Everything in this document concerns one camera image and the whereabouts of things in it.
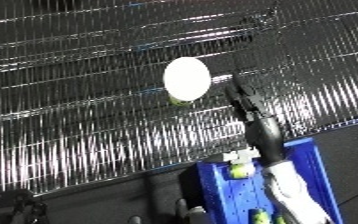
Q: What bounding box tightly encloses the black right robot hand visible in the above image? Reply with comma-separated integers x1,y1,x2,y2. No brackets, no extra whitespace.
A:
223,74,290,168

